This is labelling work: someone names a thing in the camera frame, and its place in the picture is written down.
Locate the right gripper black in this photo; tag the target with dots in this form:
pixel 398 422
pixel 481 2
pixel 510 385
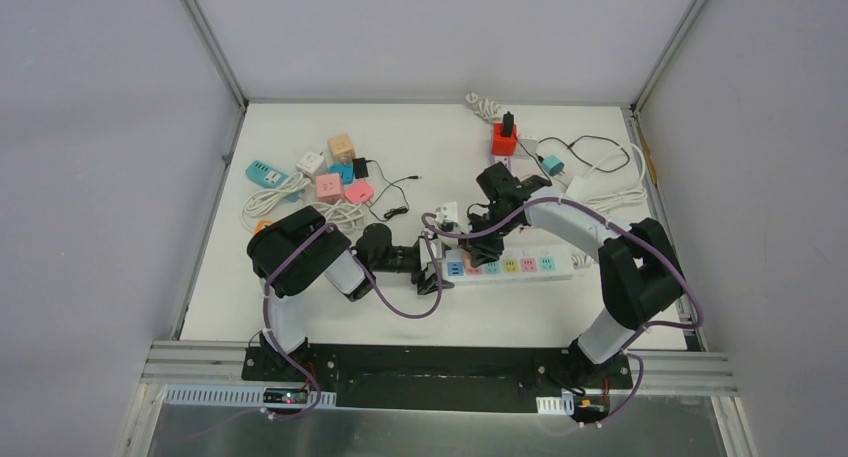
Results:
pixel 481 251

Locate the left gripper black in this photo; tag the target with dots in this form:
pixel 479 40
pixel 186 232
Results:
pixel 426 268

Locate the long white power strip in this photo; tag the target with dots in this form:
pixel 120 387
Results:
pixel 527 264

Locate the pink cube socket adapter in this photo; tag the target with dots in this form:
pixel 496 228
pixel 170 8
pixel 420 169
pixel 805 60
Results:
pixel 359 192

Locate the light pink cube adapter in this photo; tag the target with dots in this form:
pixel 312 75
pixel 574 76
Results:
pixel 329 188

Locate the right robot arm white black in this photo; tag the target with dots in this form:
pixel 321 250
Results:
pixel 639 271

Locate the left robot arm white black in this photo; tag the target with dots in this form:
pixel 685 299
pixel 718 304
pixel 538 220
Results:
pixel 289 255

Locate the red cube socket adapter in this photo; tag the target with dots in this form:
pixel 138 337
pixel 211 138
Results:
pixel 504 140

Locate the blue plug adapter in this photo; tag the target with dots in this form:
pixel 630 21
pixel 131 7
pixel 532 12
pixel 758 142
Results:
pixel 345 172

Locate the purple power strip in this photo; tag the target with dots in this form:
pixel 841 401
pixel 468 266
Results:
pixel 505 160

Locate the white cube adapter behind red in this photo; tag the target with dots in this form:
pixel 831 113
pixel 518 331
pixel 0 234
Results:
pixel 528 142

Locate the beige cube adapter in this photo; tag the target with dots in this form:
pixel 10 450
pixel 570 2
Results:
pixel 341 149

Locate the orange power strip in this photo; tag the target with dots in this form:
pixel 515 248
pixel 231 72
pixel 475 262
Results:
pixel 261 225

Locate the teal power strip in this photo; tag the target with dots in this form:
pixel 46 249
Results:
pixel 272 182

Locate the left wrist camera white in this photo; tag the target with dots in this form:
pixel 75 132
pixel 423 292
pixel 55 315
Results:
pixel 431 252

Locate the black mounting base plate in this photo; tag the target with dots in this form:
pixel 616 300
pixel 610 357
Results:
pixel 426 378

